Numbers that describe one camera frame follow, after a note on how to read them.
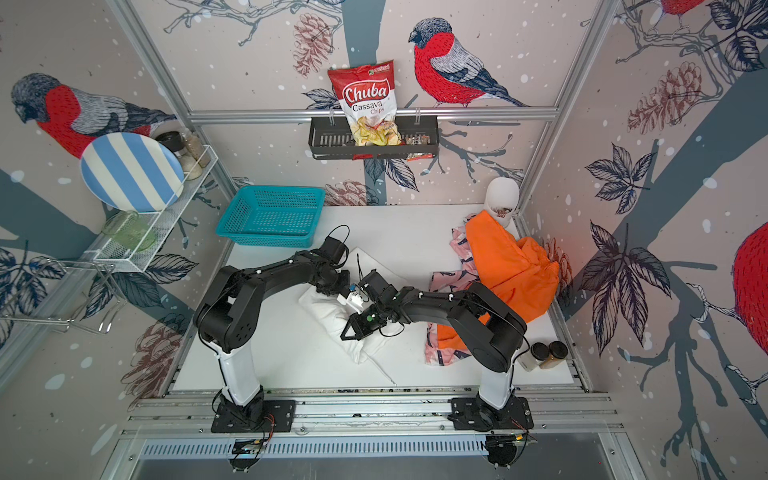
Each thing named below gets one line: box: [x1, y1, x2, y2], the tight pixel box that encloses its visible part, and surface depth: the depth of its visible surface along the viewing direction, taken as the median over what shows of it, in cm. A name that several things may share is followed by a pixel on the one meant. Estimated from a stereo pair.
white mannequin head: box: [486, 177, 520, 228], surface depth 109 cm
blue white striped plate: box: [80, 132, 185, 214], surface depth 74 cm
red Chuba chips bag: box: [327, 60, 401, 146], surface depth 83 cm
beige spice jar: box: [180, 130, 210, 181], surface depth 86 cm
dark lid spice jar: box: [155, 131, 187, 158], surface depth 81 cm
